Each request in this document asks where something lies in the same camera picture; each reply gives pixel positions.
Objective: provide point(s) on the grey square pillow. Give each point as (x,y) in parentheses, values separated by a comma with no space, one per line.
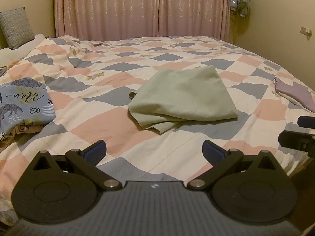
(16,28)

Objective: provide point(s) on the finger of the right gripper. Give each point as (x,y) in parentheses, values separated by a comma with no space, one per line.
(306,121)
(297,141)

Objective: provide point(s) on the patchwork checkered quilt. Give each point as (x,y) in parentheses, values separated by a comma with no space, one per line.
(91,84)

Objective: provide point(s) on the white pillow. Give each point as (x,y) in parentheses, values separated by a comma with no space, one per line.
(8,55)

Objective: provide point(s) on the pink curtain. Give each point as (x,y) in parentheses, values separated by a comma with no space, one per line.
(112,20)

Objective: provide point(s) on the wall socket with plug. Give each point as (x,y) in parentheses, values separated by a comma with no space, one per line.
(307,32)

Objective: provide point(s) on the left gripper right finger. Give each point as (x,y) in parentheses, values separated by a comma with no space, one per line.
(223,162)

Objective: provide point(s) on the purple garment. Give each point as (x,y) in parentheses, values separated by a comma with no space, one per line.
(297,95)

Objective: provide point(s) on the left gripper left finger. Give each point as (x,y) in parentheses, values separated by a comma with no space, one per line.
(84,163)

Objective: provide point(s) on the light green garment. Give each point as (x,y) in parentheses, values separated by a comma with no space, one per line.
(174,96)

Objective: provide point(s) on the blue animal print cloth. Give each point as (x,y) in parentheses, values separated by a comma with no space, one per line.
(25,106)

